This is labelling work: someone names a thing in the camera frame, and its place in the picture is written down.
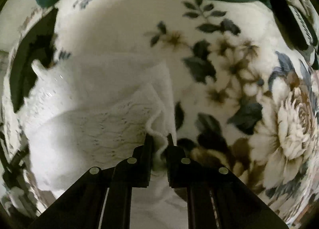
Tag white knitted garment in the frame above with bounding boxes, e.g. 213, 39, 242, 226
23, 54, 188, 228

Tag floral fleece blanket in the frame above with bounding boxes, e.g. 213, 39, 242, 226
1, 0, 318, 226

